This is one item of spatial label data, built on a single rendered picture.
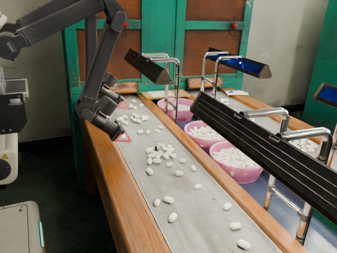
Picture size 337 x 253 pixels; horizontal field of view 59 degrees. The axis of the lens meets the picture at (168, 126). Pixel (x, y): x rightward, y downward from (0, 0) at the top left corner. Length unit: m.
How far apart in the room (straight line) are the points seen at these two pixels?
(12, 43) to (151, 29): 1.21
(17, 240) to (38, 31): 1.04
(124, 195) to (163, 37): 1.36
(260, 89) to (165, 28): 2.18
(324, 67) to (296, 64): 0.47
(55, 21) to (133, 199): 0.65
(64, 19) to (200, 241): 0.84
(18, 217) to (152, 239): 1.10
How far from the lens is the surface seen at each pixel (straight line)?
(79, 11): 1.13
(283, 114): 0.92
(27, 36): 1.11
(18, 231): 1.78
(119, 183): 1.13
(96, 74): 1.17
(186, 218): 1.01
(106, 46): 1.16
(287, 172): 0.68
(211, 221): 1.02
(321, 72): 4.09
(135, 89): 2.10
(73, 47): 2.03
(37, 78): 2.94
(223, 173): 1.22
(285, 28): 4.11
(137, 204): 1.03
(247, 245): 0.94
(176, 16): 2.18
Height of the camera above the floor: 1.39
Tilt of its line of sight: 23 degrees down
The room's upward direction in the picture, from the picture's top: 2 degrees clockwise
